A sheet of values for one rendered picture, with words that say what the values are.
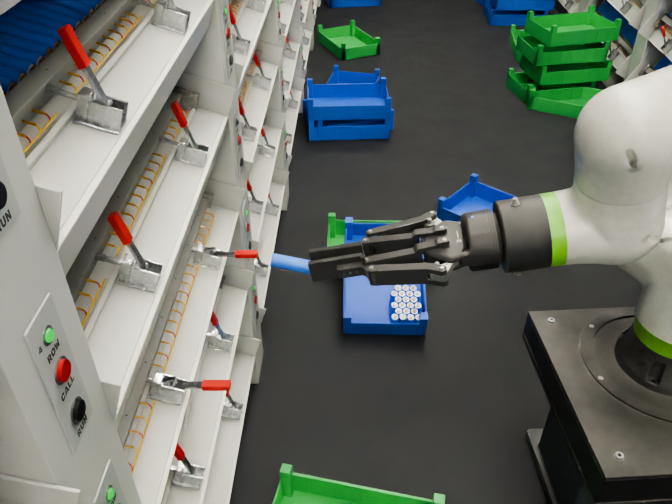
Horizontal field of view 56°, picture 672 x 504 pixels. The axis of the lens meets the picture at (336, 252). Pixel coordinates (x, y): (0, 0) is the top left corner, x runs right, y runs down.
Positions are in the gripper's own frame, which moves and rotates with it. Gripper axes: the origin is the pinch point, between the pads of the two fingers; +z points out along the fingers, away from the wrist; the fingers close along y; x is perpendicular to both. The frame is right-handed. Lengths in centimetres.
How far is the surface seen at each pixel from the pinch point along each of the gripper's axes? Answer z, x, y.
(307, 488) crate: 17, -55, 3
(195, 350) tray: 21.4, -8.2, -4.3
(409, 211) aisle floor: -8, -62, 101
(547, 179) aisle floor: -55, -72, 121
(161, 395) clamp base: 23.4, -6.4, -13.3
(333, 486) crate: 12, -54, 2
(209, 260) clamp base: 22.0, -6.3, 13.3
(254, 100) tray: 23, -7, 76
